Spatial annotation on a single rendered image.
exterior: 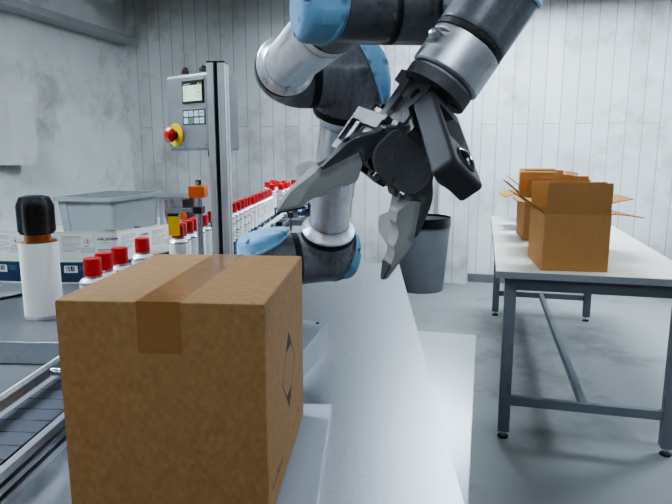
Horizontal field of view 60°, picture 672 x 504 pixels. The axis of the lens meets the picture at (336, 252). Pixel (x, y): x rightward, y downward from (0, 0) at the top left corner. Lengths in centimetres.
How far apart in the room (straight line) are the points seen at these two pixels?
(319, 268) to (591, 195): 160
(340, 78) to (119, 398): 62
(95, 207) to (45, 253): 209
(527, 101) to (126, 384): 542
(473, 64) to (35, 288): 123
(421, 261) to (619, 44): 259
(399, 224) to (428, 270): 476
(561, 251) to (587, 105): 342
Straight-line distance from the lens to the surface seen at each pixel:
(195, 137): 156
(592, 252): 269
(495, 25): 61
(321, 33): 66
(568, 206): 263
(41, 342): 142
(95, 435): 77
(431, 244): 530
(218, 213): 153
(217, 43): 657
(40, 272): 157
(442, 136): 53
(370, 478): 89
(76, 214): 372
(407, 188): 59
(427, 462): 93
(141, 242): 142
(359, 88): 105
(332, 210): 119
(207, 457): 73
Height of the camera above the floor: 128
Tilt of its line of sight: 10 degrees down
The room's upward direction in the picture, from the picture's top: straight up
